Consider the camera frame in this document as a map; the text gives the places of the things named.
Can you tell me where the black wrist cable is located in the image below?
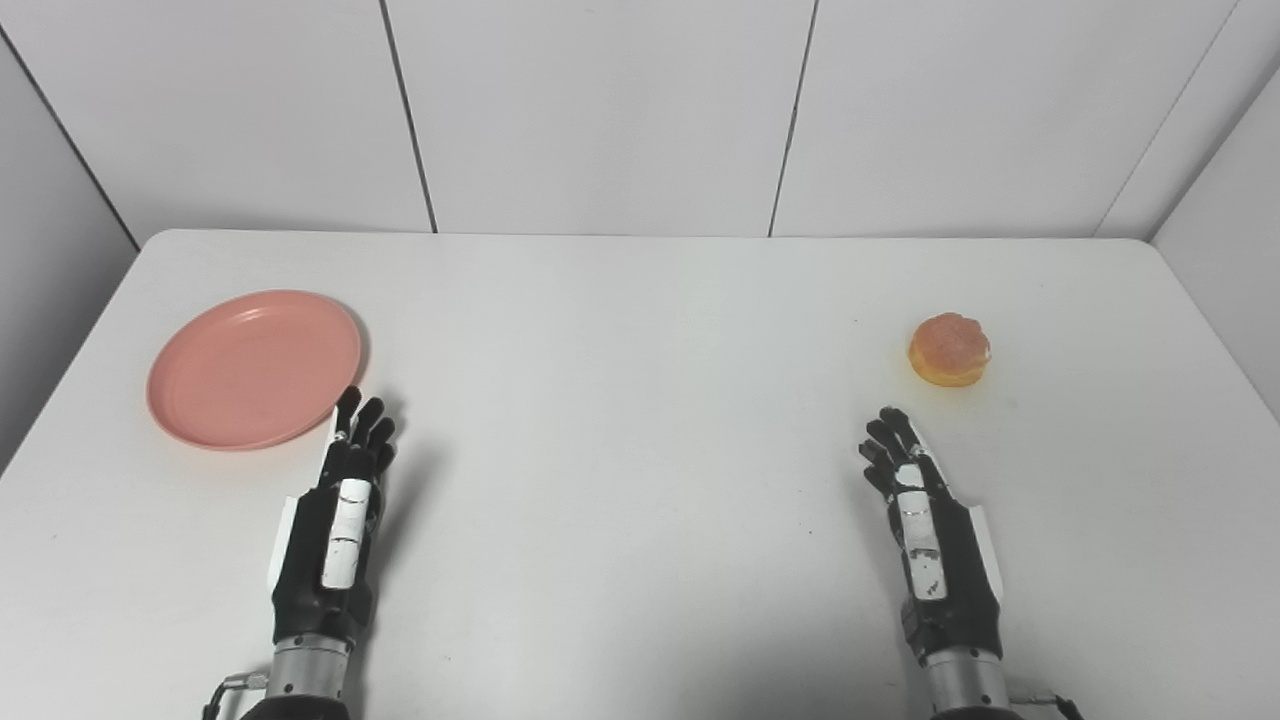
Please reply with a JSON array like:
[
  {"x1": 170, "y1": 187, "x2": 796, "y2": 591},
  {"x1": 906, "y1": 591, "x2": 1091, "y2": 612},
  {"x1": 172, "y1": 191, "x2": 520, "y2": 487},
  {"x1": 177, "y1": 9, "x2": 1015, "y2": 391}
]
[
  {"x1": 1008, "y1": 688, "x2": 1086, "y2": 720},
  {"x1": 203, "y1": 673, "x2": 272, "y2": 720}
]

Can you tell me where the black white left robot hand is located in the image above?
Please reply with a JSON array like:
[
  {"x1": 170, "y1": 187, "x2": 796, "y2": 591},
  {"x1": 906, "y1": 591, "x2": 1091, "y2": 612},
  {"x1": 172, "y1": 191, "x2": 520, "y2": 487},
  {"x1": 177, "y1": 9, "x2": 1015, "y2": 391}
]
[{"x1": 268, "y1": 386, "x2": 398, "y2": 647}]

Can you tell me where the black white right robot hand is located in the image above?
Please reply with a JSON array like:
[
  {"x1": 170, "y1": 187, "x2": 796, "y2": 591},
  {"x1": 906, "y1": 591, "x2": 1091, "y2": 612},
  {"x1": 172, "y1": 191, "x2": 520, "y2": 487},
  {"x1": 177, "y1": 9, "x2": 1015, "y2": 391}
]
[{"x1": 858, "y1": 406, "x2": 1004, "y2": 662}]

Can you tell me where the pink round plate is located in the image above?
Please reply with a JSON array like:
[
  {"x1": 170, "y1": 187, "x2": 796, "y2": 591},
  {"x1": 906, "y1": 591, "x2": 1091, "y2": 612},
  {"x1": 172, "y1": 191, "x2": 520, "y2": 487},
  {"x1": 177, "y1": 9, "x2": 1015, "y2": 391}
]
[{"x1": 147, "y1": 290, "x2": 364, "y2": 452}]

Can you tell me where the orange cream puff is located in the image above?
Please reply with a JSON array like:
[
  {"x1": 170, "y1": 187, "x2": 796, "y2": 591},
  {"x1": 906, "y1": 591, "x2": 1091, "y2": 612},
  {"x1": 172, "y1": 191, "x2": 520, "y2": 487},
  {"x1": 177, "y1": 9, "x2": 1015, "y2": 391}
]
[{"x1": 907, "y1": 312, "x2": 993, "y2": 388}]

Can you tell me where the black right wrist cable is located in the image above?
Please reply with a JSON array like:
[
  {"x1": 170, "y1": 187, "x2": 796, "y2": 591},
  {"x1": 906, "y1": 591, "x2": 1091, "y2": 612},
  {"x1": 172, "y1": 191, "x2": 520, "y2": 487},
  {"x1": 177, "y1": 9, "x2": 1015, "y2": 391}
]
[{"x1": 1008, "y1": 688, "x2": 1086, "y2": 720}]

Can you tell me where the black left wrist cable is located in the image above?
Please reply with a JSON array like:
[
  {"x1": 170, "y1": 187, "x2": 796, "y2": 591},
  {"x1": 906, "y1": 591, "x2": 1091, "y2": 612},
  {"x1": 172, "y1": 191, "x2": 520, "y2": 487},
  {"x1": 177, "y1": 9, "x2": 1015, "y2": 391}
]
[{"x1": 203, "y1": 673, "x2": 272, "y2": 720}]

